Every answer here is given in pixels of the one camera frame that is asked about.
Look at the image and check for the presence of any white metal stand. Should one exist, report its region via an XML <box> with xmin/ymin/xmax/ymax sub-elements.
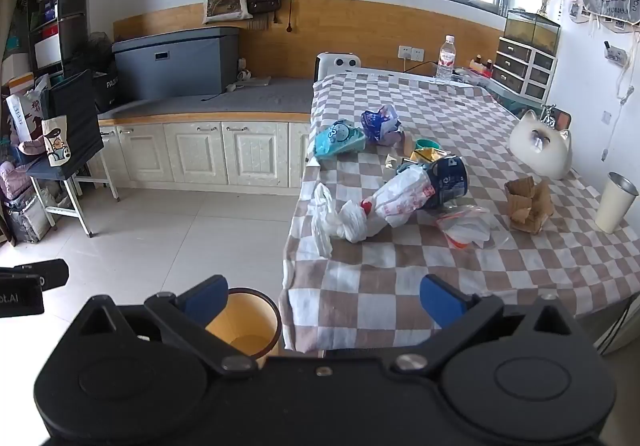
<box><xmin>30</xmin><ymin>166</ymin><xmax>121</xmax><ymax>238</ymax></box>

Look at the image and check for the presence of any black cloth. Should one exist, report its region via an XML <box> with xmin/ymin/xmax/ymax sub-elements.
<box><xmin>49</xmin><ymin>70</ymin><xmax>104</xmax><ymax>177</ymax></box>

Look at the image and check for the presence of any clear orange-print plastic bag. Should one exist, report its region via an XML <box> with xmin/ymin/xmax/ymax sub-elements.
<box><xmin>435</xmin><ymin>205</ymin><xmax>511</xmax><ymax>252</ymax></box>

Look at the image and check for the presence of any wooden trash bin dark rim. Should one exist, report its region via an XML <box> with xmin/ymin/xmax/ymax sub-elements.
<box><xmin>205</xmin><ymin>287</ymin><xmax>282</xmax><ymax>369</ymax></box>

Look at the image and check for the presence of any white paper bag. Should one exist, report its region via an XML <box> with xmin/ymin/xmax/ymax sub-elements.
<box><xmin>6</xmin><ymin>75</ymin><xmax>51</xmax><ymax>147</ymax></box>

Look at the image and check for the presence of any white chair back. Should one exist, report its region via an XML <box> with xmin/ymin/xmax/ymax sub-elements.
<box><xmin>315</xmin><ymin>52</ymin><xmax>362</xmax><ymax>77</ymax></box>

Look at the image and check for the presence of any torn brown cardboard piece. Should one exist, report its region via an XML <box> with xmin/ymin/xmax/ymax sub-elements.
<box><xmin>504</xmin><ymin>176</ymin><xmax>555</xmax><ymax>234</ymax></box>

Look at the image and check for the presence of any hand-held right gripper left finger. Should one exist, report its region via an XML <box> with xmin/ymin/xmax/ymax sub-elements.
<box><xmin>75</xmin><ymin>275</ymin><xmax>257</xmax><ymax>378</ymax></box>

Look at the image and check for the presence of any grey fabric storage bag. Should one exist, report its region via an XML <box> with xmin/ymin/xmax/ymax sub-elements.
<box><xmin>4</xmin><ymin>191</ymin><xmax>52</xmax><ymax>245</ymax></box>

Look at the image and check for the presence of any cartoon print tote bag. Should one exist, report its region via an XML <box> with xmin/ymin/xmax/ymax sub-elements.
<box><xmin>41</xmin><ymin>116</ymin><xmax>74</xmax><ymax>168</ymax></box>

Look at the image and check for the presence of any white red-print plastic bag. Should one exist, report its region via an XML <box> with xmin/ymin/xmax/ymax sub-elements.
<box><xmin>370</xmin><ymin>165</ymin><xmax>437</xmax><ymax>229</ymax></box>

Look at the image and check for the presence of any clear water bottle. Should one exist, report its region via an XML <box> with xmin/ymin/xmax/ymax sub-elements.
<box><xmin>435</xmin><ymin>35</ymin><xmax>458</xmax><ymax>81</ymax></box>

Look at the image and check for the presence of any teal snack packet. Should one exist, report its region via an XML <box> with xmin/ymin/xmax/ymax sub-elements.
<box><xmin>314</xmin><ymin>120</ymin><xmax>368</xmax><ymax>159</ymax></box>

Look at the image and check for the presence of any white drawer organiser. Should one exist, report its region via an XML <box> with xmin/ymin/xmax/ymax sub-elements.
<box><xmin>492</xmin><ymin>37</ymin><xmax>558</xmax><ymax>101</ymax></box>

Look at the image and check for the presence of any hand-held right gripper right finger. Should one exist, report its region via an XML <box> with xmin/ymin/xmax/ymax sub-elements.
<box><xmin>390</xmin><ymin>275</ymin><xmax>576</xmax><ymax>377</ymax></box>

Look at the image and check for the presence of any brown white checkered tablecloth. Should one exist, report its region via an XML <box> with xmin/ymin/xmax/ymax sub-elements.
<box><xmin>279</xmin><ymin>71</ymin><xmax>640</xmax><ymax>354</ymax></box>

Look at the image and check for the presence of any white cabinet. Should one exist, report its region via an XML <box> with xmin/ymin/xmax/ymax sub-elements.
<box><xmin>97</xmin><ymin>118</ymin><xmax>313</xmax><ymax>189</ymax></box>

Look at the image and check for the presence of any grey storage box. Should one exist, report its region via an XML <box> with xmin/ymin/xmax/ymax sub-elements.
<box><xmin>112</xmin><ymin>27</ymin><xmax>240</xmax><ymax>102</ymax></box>

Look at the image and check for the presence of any dark blue drink can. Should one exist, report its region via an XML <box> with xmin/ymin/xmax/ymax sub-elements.
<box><xmin>425</xmin><ymin>156</ymin><xmax>469</xmax><ymax>213</ymax></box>

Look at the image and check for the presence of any white cat-shaped cushion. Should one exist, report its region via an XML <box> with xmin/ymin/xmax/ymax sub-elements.
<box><xmin>509</xmin><ymin>110</ymin><xmax>573</xmax><ymax>179</ymax></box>

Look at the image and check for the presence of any glass fish tank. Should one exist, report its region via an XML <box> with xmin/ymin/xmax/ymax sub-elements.
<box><xmin>502</xmin><ymin>10</ymin><xmax>561</xmax><ymax>54</ymax></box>

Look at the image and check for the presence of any brown shoulder bag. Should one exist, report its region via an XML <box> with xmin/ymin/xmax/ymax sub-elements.
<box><xmin>246</xmin><ymin>0</ymin><xmax>282</xmax><ymax>16</ymax></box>

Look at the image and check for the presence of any black shelf rack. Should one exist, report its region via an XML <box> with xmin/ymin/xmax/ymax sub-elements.
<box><xmin>25</xmin><ymin>0</ymin><xmax>92</xmax><ymax>77</ymax></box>

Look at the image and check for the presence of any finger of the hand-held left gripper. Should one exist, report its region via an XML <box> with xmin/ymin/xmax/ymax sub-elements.
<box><xmin>0</xmin><ymin>258</ymin><xmax>69</xmax><ymax>291</ymax></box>

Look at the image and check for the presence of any black printed box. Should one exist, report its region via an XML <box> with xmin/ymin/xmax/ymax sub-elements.
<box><xmin>92</xmin><ymin>71</ymin><xmax>119</xmax><ymax>113</ymax></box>

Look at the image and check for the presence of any white cup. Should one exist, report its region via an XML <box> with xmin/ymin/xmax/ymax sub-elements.
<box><xmin>595</xmin><ymin>172</ymin><xmax>640</xmax><ymax>234</ymax></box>

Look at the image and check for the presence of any knotted white plastic bag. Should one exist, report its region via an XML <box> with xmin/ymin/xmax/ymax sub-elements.
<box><xmin>311</xmin><ymin>183</ymin><xmax>372</xmax><ymax>257</ymax></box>

